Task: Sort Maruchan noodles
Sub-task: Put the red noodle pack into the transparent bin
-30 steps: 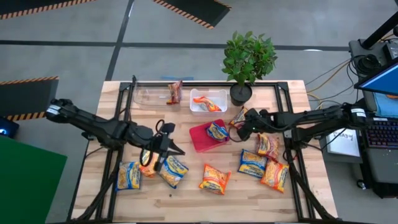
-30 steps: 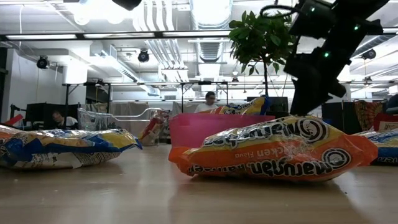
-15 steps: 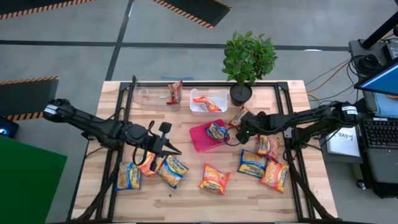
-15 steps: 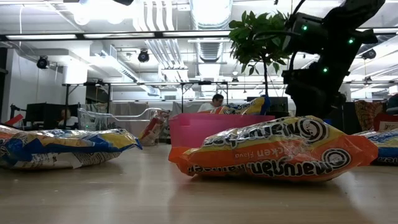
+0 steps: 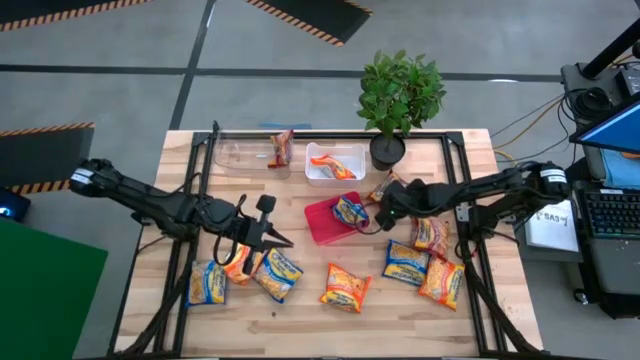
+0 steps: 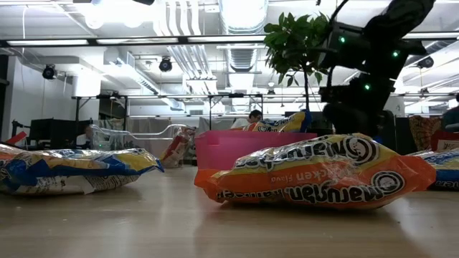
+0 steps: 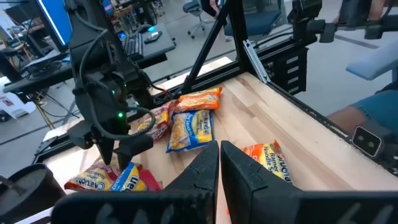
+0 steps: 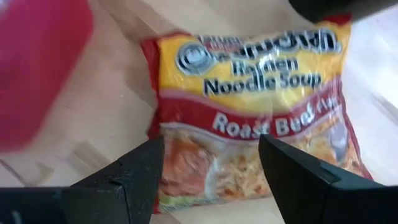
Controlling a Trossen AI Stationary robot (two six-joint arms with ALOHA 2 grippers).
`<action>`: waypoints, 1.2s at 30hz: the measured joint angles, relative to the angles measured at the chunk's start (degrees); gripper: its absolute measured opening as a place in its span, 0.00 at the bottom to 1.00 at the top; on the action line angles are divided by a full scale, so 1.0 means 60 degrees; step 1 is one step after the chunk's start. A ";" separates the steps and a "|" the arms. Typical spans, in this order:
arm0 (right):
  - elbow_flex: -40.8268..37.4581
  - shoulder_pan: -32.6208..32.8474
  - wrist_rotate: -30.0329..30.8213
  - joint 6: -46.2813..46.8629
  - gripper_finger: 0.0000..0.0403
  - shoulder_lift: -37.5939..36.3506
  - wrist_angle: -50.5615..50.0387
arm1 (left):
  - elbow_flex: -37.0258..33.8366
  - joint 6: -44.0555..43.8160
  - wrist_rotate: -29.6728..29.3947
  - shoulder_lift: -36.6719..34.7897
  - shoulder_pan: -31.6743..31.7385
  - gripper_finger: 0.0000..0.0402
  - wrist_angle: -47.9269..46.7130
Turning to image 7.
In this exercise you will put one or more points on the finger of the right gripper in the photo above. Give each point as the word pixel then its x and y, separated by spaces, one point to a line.
pixel 106 151
pixel 125 160

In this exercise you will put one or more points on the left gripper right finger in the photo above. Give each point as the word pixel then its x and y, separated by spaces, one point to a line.
pixel 248 199

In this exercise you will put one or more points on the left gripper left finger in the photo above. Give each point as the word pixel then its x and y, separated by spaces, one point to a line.
pixel 199 186

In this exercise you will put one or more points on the blue Maruchan ramen pack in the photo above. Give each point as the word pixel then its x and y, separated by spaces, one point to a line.
pixel 189 130
pixel 129 180

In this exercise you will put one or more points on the red Maruchan ramen pack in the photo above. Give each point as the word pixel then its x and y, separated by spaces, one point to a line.
pixel 158 123
pixel 93 182

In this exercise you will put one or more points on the orange Maruchan ramen pack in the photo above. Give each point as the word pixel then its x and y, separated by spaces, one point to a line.
pixel 270 158
pixel 199 100

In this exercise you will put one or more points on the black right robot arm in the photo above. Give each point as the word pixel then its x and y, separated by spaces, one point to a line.
pixel 93 77

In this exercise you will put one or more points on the black plant pot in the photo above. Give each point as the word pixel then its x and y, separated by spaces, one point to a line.
pixel 28 196

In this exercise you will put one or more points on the black backlit keyboard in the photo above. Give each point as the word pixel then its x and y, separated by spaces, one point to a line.
pixel 133 46

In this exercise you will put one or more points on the grey computer desk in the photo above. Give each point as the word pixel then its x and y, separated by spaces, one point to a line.
pixel 158 46

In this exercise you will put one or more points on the black control box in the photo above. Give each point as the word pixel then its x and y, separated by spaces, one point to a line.
pixel 280 71

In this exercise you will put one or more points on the blue-screen computer monitor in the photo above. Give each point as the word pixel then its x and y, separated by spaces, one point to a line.
pixel 56 18

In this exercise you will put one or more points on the grey office chair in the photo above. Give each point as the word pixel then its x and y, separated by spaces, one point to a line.
pixel 194 7

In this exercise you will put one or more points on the person's leg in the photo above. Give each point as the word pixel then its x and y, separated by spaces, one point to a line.
pixel 373 109

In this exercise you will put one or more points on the dark blue seat chair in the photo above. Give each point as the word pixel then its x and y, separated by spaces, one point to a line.
pixel 258 21

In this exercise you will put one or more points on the light blue chair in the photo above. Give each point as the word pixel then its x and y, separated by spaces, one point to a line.
pixel 373 62

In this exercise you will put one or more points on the black mounted equipment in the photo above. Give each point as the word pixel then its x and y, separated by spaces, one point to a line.
pixel 311 25

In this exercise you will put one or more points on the black table-level camera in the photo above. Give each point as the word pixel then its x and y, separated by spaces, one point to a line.
pixel 368 144

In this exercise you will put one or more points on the silver metal bracket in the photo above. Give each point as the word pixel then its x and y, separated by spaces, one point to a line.
pixel 256 62

